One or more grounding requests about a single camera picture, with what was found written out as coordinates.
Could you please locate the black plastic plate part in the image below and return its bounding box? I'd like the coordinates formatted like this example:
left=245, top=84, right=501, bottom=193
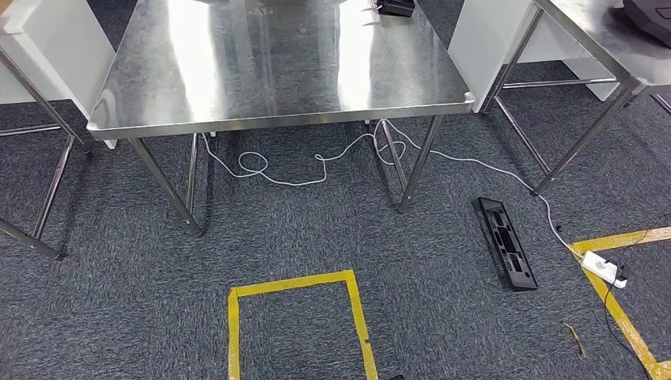
left=472, top=196, right=540, bottom=293

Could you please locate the white power strip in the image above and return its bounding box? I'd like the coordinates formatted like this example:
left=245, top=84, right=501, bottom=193
left=580, top=250, right=628, bottom=290

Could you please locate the white cabinet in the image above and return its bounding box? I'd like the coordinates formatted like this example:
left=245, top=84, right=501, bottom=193
left=448, top=0, right=620, bottom=114

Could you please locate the stainless steel workbench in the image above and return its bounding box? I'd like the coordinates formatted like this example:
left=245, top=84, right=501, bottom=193
left=86, top=0, right=476, bottom=234

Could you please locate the yellow tape scrap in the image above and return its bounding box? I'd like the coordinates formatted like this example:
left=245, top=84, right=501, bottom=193
left=563, top=322, right=586, bottom=359

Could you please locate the white floor cable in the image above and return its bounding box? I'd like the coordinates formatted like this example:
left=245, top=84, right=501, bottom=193
left=201, top=119, right=586, bottom=258

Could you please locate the yellow floor tape square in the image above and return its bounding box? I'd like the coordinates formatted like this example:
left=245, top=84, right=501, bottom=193
left=568, top=226, right=671, bottom=380
left=227, top=270, right=380, bottom=380

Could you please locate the black car part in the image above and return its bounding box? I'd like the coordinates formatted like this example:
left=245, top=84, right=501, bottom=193
left=620, top=0, right=671, bottom=48

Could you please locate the black remote controller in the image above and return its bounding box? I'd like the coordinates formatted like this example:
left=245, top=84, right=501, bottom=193
left=373, top=0, right=416, bottom=17

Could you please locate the stainless steel table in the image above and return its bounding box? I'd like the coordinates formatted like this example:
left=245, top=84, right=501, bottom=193
left=480, top=0, right=671, bottom=198
left=0, top=47, right=93, bottom=260

